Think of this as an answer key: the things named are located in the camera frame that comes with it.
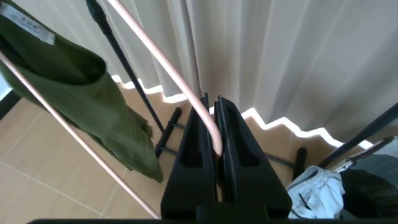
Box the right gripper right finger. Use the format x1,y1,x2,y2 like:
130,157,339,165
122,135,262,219
215,95,293,218

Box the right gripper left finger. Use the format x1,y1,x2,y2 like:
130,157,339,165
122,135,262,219
160,92,219,218

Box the pink clothes hanger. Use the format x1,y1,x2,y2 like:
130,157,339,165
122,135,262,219
0,0,224,220

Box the green long-sleeved shirt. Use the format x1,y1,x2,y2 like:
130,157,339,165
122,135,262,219
0,0,164,184

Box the black clothes rack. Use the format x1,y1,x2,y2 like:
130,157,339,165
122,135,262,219
85,0,398,180

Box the white laundry basket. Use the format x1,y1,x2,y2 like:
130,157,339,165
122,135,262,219
335,135,398,220

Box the pale grey shorts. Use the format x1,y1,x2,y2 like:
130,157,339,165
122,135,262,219
285,165,346,220

